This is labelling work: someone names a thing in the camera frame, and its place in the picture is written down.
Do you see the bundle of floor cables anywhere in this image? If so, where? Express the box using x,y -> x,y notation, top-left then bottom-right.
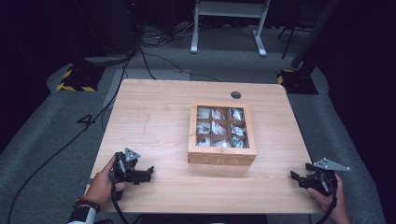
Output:
139,21 -> 200,49

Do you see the thin black floor cable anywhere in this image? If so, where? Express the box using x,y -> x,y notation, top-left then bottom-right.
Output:
138,46 -> 220,82

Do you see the black tripod leg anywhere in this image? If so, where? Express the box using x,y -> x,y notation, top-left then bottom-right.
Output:
277,26 -> 297,60

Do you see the black hazard-taped stand base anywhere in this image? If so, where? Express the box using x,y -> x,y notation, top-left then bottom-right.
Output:
56,63 -> 106,93
276,68 -> 320,95

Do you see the white desk frame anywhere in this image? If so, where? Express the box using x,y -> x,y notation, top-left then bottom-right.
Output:
190,0 -> 271,58

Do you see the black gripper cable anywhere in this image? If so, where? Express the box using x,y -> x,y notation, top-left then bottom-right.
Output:
317,190 -> 339,224
110,183 -> 129,224

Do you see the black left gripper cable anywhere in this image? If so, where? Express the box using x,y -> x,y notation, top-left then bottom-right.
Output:
110,183 -> 129,224

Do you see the wooden tea box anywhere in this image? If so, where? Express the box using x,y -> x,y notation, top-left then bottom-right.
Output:
187,101 -> 259,167

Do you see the pile of white sachets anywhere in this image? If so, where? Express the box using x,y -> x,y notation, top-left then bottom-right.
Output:
196,106 -> 249,148

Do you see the person's right hand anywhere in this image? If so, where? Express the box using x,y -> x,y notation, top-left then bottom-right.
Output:
307,175 -> 351,224

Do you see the person's left hand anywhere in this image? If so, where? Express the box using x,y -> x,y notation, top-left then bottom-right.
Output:
83,155 -> 129,206

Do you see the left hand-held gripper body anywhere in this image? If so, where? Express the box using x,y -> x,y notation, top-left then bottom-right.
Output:
111,147 -> 148,200

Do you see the dark equipment cabinet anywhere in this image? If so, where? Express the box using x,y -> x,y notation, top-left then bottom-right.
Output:
82,0 -> 139,64

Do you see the dark bead bracelet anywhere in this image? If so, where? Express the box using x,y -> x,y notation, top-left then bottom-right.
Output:
73,196 -> 101,213

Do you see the long black floor cable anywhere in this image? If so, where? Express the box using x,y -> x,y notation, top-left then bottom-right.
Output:
6,55 -> 134,224

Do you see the grey metal pole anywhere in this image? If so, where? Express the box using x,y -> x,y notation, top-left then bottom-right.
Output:
290,0 -> 342,69

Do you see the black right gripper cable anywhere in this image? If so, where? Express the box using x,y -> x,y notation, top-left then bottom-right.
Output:
317,190 -> 339,224

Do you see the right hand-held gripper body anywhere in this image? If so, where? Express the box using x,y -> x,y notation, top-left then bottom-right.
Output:
311,157 -> 351,197

